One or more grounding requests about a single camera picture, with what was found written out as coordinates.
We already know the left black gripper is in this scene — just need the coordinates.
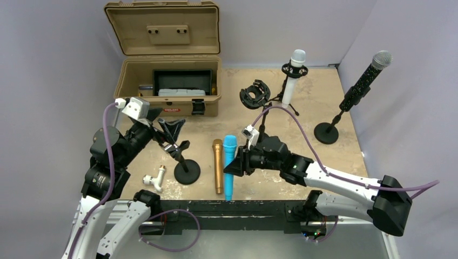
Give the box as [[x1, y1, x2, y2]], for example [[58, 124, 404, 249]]
[[117, 107, 184, 167]]

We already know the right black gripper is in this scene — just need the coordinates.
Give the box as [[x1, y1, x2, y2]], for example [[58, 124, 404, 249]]
[[225, 142, 282, 176]]

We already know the blue microphone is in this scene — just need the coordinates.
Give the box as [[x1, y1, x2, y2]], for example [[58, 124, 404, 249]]
[[223, 135, 238, 201]]

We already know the gold microphone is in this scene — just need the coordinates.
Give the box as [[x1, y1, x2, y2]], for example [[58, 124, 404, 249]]
[[212, 139, 224, 194]]

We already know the black round-base clip stand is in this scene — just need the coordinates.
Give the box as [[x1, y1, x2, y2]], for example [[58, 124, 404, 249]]
[[166, 140, 200, 185]]

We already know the black shock-mount desk stand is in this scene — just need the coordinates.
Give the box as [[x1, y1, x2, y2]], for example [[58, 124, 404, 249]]
[[239, 79, 272, 144]]

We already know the white microphone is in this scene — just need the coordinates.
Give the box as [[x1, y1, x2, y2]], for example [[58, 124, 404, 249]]
[[281, 49, 306, 108]]

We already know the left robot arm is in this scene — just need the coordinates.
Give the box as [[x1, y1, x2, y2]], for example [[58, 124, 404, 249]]
[[62, 108, 189, 258]]

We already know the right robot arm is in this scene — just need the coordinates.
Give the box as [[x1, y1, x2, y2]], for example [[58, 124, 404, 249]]
[[224, 136, 413, 236]]

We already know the black round-base tilted stand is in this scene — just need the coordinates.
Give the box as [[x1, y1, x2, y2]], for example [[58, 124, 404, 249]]
[[314, 111, 344, 145]]

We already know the black speckled microphone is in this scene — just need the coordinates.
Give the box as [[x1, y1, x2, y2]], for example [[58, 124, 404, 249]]
[[339, 50, 393, 112]]

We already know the grey plastic organizer case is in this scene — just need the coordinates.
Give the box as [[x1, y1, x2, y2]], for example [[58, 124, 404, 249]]
[[158, 89, 206, 97]]

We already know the metal tool in toolbox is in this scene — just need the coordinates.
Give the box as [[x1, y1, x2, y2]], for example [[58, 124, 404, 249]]
[[138, 84, 154, 91]]

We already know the white pvc pipe fitting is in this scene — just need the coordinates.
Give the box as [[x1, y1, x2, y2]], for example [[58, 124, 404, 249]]
[[142, 165, 166, 193]]

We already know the black toolbox tray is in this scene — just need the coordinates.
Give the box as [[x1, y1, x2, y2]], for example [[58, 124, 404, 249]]
[[152, 69, 212, 96]]

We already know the tan plastic toolbox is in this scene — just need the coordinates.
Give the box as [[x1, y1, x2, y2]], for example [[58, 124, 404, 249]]
[[104, 1, 221, 117]]

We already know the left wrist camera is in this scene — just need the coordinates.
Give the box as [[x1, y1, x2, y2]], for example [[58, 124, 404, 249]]
[[121, 97, 150, 121]]

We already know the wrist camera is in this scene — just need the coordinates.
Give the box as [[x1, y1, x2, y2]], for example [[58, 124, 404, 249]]
[[241, 125, 259, 150], [121, 97, 150, 121]]

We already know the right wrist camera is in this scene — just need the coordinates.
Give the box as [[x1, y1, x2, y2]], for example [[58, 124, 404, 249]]
[[241, 125, 259, 150]]

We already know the black mounting rail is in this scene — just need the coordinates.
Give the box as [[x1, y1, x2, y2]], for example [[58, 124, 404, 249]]
[[160, 200, 336, 235]]

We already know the black tripod shock-mount stand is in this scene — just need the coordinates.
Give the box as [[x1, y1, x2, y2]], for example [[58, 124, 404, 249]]
[[269, 60, 308, 116]]

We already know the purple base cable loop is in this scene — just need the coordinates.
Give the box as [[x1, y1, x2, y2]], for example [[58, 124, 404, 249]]
[[138, 209, 201, 253]]

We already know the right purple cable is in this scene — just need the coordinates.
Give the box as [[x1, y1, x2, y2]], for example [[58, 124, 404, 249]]
[[250, 105, 440, 192]]

